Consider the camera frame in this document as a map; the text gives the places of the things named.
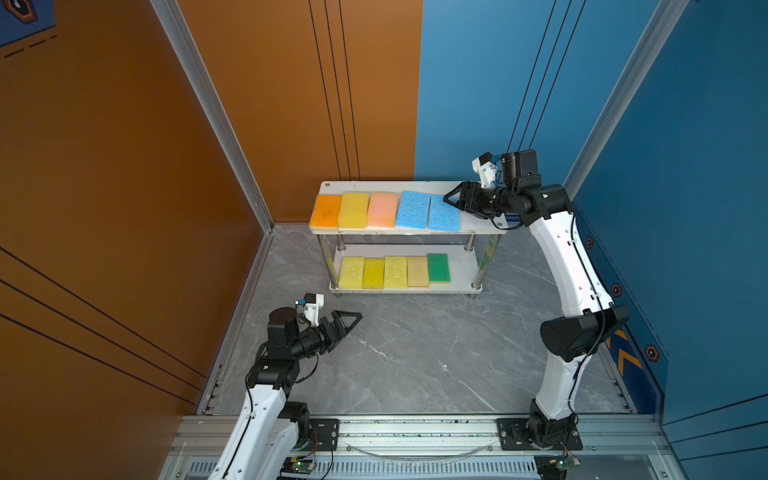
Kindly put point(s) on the orange sponge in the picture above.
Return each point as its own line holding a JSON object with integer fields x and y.
{"x": 325, "y": 213}

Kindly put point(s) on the right aluminium corner post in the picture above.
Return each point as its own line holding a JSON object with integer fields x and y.
{"x": 652, "y": 40}

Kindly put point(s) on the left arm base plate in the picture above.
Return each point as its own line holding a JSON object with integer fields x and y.
{"x": 317, "y": 434}

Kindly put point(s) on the left circuit board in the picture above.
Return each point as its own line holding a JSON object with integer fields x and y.
{"x": 300, "y": 466}

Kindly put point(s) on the aluminium corner post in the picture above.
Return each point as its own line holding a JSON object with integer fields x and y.
{"x": 652, "y": 40}
{"x": 176, "y": 29}

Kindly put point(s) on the pale yellow sponge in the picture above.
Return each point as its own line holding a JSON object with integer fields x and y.
{"x": 418, "y": 272}

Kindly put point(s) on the green scrub sponge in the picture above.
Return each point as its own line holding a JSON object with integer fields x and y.
{"x": 438, "y": 268}

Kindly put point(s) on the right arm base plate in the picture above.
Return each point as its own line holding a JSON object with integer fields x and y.
{"x": 513, "y": 435}

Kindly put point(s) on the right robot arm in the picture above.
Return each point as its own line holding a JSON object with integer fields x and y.
{"x": 512, "y": 185}

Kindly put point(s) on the aluminium front rail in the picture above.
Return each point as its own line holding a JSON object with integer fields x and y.
{"x": 462, "y": 446}

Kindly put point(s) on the left aluminium corner post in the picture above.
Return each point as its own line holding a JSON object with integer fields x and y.
{"x": 176, "y": 29}

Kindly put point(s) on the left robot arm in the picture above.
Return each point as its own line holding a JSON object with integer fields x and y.
{"x": 269, "y": 426}

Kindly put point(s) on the bright yellow foam sponge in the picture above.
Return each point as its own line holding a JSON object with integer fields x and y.
{"x": 373, "y": 274}

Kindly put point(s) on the circuit board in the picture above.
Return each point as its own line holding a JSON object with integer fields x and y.
{"x": 555, "y": 467}
{"x": 300, "y": 466}

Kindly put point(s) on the pink sponge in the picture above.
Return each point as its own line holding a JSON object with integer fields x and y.
{"x": 382, "y": 210}

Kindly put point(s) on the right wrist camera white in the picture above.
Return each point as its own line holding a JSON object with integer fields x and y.
{"x": 486, "y": 169}

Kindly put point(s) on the right circuit board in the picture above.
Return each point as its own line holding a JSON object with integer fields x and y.
{"x": 555, "y": 467}

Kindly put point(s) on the blue sponge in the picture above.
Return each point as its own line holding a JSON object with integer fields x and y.
{"x": 413, "y": 210}
{"x": 443, "y": 216}

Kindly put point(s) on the white two-tier shelf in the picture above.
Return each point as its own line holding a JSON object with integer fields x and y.
{"x": 470, "y": 251}

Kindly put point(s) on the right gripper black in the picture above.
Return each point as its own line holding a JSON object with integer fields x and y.
{"x": 466, "y": 188}

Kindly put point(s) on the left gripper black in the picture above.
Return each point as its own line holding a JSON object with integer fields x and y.
{"x": 339, "y": 335}

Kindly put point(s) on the yellow porous sponge large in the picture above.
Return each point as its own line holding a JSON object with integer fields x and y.
{"x": 351, "y": 273}

